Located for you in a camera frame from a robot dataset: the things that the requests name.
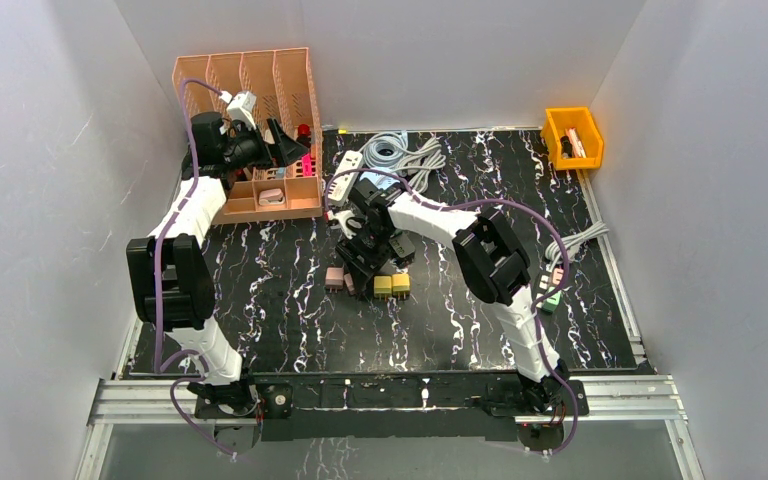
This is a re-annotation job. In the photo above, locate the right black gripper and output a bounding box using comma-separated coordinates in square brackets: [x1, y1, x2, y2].
[334, 222, 395, 292]

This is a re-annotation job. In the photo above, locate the yellow plug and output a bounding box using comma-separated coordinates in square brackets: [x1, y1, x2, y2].
[373, 275, 393, 299]
[391, 273, 411, 299]

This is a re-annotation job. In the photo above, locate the pink plug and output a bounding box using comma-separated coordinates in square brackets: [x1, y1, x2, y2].
[343, 273, 357, 295]
[325, 267, 344, 291]

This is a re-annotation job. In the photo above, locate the white power strip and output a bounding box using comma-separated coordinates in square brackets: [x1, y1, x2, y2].
[325, 150, 363, 206]

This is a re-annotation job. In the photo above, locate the black power strip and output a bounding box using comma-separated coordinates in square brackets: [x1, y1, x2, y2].
[535, 266, 565, 315]
[388, 232, 416, 268]

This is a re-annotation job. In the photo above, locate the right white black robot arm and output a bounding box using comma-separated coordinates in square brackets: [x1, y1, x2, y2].
[336, 179, 569, 414]

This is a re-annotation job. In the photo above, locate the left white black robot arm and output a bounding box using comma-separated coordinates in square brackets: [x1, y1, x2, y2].
[126, 111, 311, 416]

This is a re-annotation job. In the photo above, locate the pink file organizer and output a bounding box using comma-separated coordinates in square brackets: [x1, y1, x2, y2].
[172, 47, 324, 224]

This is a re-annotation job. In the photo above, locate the orange storage bin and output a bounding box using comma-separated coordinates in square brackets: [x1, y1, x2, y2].
[541, 107, 604, 171]

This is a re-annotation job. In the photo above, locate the grey cable bundle with plug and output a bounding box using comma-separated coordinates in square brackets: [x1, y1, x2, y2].
[400, 135, 446, 193]

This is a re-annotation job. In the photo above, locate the coiled grey cable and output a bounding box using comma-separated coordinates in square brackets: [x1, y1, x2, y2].
[362, 131, 412, 172]

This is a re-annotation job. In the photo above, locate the right side white cable bundle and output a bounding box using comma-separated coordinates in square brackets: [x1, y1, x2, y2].
[546, 220, 611, 270]

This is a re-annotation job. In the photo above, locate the aluminium base frame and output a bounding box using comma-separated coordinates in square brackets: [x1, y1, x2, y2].
[77, 371, 703, 479]

